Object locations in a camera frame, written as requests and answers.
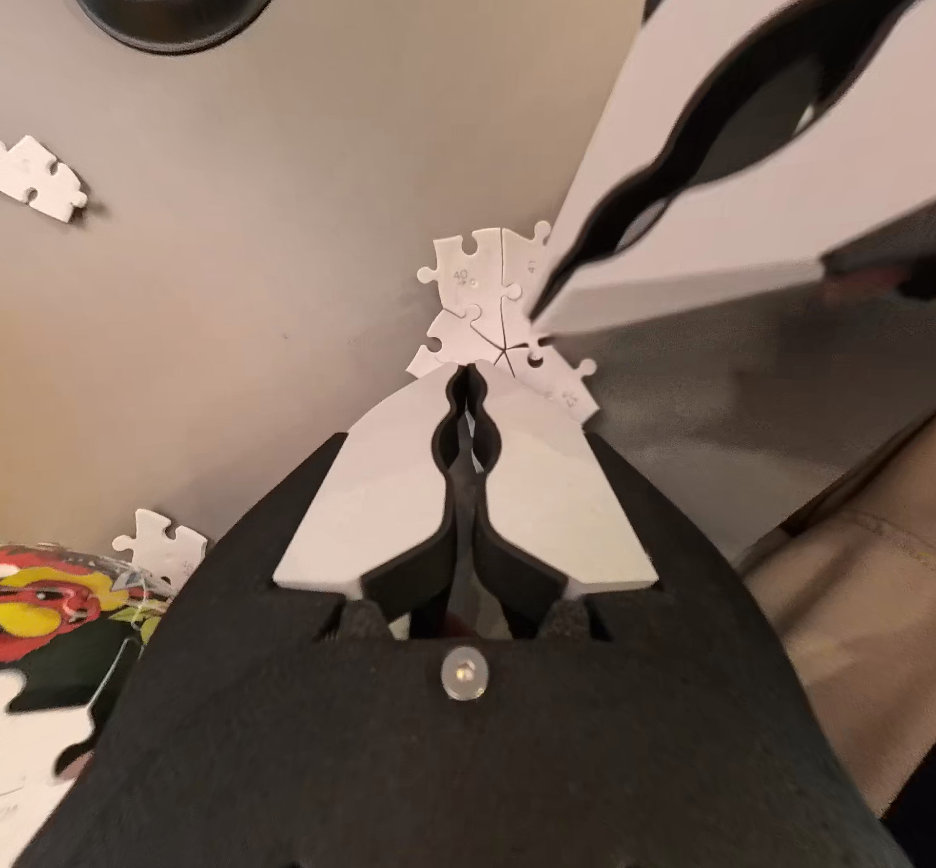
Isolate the white puzzle piece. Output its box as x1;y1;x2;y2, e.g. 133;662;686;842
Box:
112;509;211;591
0;135;90;225

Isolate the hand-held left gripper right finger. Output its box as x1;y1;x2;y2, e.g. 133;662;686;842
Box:
470;363;661;636

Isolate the joined white puzzle pieces cluster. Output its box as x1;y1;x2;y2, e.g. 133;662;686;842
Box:
406;220;601;426

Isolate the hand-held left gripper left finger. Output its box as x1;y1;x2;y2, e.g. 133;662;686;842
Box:
274;365;469;623

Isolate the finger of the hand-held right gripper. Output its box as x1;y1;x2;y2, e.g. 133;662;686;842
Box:
531;0;936;338
526;0;936;322

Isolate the partly built colourful puzzle ball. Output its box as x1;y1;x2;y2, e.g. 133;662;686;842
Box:
0;542;180;868

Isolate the person's black top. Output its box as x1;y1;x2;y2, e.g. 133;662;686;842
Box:
877;751;936;868

